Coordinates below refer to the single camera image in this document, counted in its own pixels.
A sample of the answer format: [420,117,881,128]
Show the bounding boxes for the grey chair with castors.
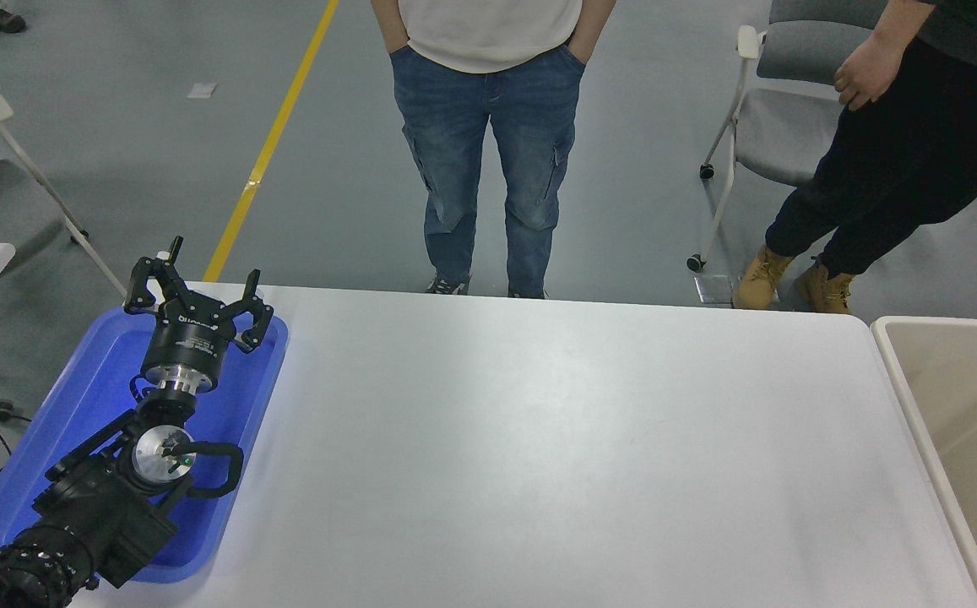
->
[687,0,894,273]

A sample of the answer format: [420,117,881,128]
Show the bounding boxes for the person in dark trousers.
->
[733,0,977,315]

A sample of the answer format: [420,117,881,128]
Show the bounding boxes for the grey folding chair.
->
[0,84,128,296]

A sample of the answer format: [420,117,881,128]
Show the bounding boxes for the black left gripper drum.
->
[141,307,235,394]

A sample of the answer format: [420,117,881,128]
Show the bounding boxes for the blue plastic tray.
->
[0,304,290,585]

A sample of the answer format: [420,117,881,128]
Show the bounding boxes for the person's right hand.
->
[834,36,908,112]

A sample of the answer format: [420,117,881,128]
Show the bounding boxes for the person in jeans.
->
[368,0,617,300]

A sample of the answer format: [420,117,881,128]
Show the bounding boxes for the large pale bin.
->
[871,315,977,608]

